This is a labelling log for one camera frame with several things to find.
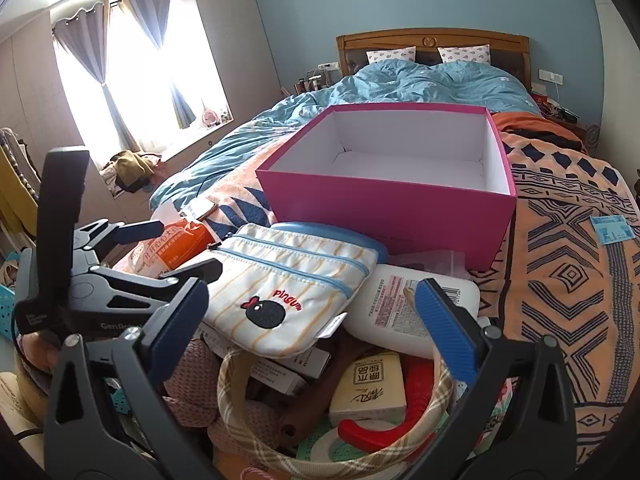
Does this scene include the bedside bottles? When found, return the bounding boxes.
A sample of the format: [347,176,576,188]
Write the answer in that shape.
[295,72,332,94]

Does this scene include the blue floral duvet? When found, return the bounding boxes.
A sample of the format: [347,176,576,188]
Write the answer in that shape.
[149,57,543,213]

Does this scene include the wooden headboard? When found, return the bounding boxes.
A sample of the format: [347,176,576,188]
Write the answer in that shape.
[336,31,532,92]

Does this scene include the striped zipper pouch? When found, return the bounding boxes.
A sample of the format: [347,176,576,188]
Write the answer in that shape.
[200,223,379,359]

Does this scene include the black cloth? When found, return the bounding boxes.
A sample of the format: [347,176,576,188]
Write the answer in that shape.
[510,130,586,152]

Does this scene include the cream soap box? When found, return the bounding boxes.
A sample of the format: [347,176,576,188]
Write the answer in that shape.
[328,351,407,426]

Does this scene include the orange snack packet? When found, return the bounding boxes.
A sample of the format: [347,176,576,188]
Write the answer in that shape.
[127,220,221,281]

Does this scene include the orange cloth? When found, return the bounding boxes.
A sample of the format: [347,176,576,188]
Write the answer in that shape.
[492,111,588,153]

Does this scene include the white carton box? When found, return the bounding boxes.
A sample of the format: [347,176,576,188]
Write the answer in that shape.
[240,345,332,396]

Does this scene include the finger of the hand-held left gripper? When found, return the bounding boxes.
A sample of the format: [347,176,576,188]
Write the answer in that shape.
[70,219,166,262]
[72,257,224,311]

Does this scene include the white spotted pillow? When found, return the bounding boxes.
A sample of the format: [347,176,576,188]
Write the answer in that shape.
[367,47,417,64]
[438,45,492,65]

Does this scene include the blue card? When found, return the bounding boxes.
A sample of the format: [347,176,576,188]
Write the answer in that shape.
[590,214,630,245]

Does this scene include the orange patterned blanket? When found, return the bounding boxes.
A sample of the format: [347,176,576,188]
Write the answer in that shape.
[190,115,638,466]

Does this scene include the brown wooden handle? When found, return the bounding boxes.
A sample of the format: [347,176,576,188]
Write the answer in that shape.
[277,330,371,448]

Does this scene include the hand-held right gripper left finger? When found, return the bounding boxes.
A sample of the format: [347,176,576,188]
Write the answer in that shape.
[42,277,222,480]

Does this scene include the white lotion bottle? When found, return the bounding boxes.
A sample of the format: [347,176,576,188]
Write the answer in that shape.
[342,263,481,359]

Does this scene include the pink cardboard box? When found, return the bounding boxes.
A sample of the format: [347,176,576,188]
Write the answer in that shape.
[256,102,517,273]

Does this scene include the grey curtain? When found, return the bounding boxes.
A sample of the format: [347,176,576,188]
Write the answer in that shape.
[120,0,197,131]
[52,5,138,148]

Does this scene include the plaid headband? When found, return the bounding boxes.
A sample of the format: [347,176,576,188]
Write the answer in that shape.
[216,345,456,473]

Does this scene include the pink knitted cloth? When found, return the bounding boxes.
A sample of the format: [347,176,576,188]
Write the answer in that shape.
[162,337,301,451]

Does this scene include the yellow garment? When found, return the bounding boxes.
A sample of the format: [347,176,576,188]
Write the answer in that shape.
[0,127,41,261]

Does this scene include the pile of clothes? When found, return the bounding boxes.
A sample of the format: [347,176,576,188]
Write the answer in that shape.
[100,150,163,196]

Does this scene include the red headband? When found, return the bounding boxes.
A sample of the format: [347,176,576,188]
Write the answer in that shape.
[337,355,441,453]

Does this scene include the cluttered wooden nightstand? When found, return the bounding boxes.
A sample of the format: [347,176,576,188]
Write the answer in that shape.
[530,92,601,146]

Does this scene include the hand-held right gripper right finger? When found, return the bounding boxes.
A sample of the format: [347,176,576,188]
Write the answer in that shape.
[400,277,592,480]

